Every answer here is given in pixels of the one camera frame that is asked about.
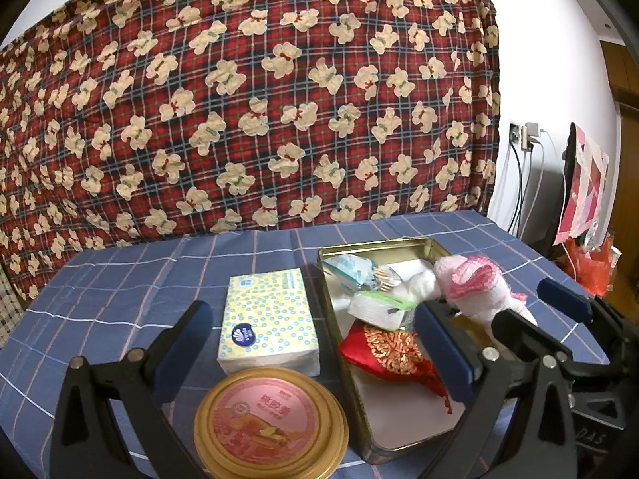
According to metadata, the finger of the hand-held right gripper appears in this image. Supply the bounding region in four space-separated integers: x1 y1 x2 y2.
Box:
537 277 635 361
490 308 609 381

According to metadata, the red plaid bear print blanket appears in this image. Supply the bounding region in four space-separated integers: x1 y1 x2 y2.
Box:
0 0 502 305

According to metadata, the red gold embroidered pouch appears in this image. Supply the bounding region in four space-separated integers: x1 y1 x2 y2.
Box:
338 321 453 413

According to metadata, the white charger cable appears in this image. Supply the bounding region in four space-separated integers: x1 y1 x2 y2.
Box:
524 121 582 280

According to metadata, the black cable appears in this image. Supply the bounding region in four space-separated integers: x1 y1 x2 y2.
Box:
505 142 530 243

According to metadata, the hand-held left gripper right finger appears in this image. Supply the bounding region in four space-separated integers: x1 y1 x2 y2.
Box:
414 302 575 479

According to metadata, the wooden door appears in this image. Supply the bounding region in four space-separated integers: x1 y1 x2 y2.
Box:
598 39 639 243

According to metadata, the pink white knitted cloth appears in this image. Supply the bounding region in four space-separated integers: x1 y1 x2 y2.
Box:
432 253 538 329

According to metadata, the blue plaid sheet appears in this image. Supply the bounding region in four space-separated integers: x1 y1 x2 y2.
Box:
0 210 607 479

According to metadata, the cotton swab pack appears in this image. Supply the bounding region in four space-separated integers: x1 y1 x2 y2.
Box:
371 265 403 291

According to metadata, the gold rectangular tin box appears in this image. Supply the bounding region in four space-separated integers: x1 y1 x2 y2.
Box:
316 236 506 466

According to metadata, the cream green checked cloth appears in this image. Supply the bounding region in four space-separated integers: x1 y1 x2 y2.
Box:
0 263 32 351

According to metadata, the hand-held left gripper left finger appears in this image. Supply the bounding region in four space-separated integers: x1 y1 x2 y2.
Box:
50 300 215 479

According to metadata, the dotted tissue pack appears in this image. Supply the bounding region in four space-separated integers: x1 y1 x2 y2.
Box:
216 267 322 378

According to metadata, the wall socket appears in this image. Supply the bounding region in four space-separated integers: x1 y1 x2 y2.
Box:
508 121 530 153

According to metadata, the orange plastic bag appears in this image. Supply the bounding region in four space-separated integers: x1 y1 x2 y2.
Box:
566 236 623 296

